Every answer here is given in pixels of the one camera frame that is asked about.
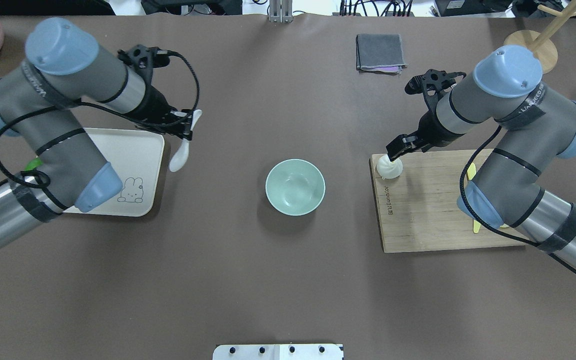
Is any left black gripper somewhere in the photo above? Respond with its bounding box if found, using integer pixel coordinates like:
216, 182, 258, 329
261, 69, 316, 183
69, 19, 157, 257
117, 44, 195, 141

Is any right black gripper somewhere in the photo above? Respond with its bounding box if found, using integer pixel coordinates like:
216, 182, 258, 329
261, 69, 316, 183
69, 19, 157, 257
386, 69, 466, 162

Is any white steamed bun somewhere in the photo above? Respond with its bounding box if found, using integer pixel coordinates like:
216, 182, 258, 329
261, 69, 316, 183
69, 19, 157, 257
375, 154, 403, 180

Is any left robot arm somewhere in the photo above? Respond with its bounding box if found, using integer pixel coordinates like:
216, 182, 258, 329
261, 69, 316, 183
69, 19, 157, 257
0, 17, 202, 249

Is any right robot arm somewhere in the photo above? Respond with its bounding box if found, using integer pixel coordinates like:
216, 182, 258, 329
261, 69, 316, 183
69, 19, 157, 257
386, 45, 576, 274

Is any mint green bowl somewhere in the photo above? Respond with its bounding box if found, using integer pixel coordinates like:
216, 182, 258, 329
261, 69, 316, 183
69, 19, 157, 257
264, 158, 327, 217

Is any cream rabbit tray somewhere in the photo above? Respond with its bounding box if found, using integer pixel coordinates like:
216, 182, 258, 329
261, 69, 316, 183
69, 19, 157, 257
86, 128, 165, 217

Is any bamboo cutting board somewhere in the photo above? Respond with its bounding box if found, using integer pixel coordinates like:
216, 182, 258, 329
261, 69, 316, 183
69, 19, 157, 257
369, 150, 521, 254

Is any yellow plastic knife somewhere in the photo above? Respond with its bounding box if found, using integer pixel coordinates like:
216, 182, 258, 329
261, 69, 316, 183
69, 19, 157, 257
466, 162, 482, 234

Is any grey folded cloth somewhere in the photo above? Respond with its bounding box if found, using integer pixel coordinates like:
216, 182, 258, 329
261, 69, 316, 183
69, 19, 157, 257
355, 33, 409, 75

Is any green lime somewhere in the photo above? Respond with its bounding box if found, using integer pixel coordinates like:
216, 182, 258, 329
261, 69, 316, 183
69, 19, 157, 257
23, 157, 42, 172

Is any wooden mug tree stand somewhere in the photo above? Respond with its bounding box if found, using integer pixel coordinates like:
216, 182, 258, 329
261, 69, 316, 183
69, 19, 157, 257
502, 0, 576, 75

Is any aluminium frame post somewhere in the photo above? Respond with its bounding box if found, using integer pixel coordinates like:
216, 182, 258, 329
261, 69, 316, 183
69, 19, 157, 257
267, 0, 294, 24

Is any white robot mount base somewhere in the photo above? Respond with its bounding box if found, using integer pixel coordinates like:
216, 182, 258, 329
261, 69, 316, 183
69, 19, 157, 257
212, 342, 345, 360

